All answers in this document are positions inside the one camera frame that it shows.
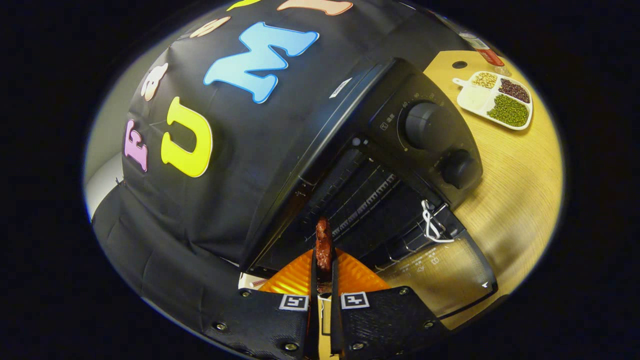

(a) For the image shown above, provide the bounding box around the wire oven rack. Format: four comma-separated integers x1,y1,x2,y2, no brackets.
300,150,466,266

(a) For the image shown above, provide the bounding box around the white divided plate of beans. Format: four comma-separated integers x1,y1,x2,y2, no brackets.
452,71,534,131

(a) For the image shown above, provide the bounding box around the black electric oven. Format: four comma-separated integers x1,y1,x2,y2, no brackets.
239,57,499,321

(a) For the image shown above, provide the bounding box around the red brown steak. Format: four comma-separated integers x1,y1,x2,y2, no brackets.
315,216,335,295

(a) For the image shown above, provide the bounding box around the clear bottle with red label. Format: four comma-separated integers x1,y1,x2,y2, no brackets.
457,30,513,77

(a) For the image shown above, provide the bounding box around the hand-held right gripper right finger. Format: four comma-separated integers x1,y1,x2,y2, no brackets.
330,248,451,358

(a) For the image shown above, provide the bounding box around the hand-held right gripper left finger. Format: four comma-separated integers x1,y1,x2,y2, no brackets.
202,248,318,360

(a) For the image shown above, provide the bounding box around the white cord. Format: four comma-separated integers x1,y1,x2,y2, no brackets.
421,200,455,244

